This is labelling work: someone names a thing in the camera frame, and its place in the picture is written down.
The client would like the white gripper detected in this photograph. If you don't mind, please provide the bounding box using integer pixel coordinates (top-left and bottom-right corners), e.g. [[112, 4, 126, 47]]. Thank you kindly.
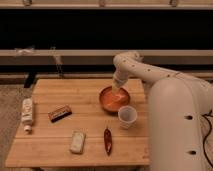
[[112, 78, 123, 95]]

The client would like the dark red pepper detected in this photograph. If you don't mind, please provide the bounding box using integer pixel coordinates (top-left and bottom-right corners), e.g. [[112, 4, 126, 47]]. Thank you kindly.
[[104, 128, 112, 155]]

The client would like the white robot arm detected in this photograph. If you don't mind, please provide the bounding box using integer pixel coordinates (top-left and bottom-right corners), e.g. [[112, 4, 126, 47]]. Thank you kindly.
[[113, 51, 213, 171]]

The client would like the orange bowl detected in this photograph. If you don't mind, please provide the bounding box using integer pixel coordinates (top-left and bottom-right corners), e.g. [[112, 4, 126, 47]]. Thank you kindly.
[[99, 86, 130, 113]]

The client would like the brown chocolate bar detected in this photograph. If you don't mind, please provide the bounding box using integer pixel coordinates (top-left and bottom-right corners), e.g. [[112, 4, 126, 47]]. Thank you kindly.
[[48, 106, 72, 123]]

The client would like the white sponge block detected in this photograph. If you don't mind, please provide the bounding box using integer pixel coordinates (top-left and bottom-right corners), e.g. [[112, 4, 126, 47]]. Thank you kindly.
[[70, 131, 86, 154]]

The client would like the white squeeze tube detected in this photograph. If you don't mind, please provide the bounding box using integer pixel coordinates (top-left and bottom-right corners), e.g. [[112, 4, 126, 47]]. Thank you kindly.
[[21, 98, 34, 132]]

